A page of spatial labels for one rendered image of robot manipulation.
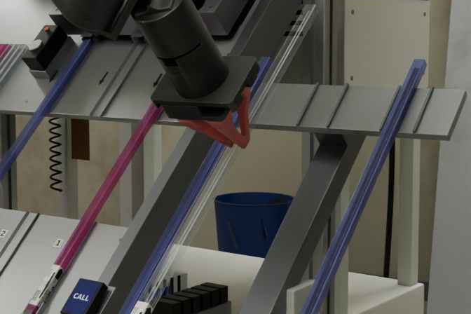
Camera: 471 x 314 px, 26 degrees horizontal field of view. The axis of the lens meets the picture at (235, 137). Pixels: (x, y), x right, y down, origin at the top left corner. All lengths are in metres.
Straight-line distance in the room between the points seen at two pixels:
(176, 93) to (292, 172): 3.49
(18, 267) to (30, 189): 4.06
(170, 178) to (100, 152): 3.78
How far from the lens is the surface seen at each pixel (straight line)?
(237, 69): 1.02
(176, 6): 0.95
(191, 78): 0.99
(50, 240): 1.40
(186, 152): 1.36
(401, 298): 1.95
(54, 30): 1.68
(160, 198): 1.33
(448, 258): 3.85
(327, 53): 1.57
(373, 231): 4.38
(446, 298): 3.86
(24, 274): 1.39
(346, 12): 1.70
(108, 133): 5.08
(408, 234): 1.99
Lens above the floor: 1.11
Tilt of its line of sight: 6 degrees down
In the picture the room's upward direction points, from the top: straight up
